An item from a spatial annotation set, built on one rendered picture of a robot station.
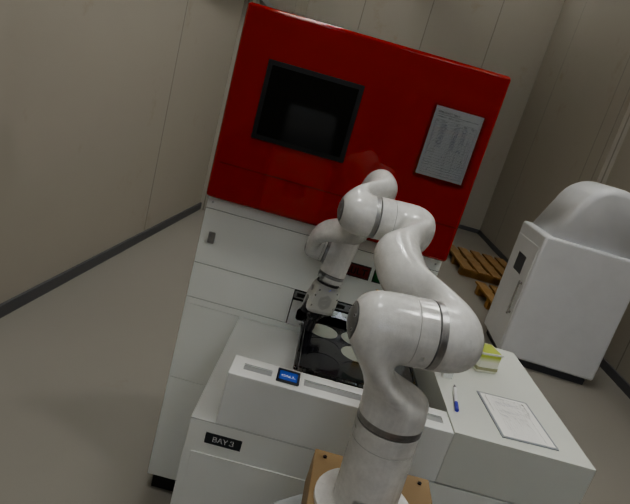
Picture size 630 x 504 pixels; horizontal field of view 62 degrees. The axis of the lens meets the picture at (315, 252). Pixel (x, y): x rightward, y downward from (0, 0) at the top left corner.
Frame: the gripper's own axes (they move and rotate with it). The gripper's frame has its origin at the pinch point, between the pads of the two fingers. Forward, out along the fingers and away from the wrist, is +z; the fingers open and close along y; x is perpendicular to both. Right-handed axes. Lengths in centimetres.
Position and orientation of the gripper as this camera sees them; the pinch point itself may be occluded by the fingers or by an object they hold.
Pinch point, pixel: (309, 324)
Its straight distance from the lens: 173.0
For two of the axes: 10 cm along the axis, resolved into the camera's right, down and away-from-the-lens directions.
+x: -4.0, -3.6, 8.4
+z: -3.8, 9.0, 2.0
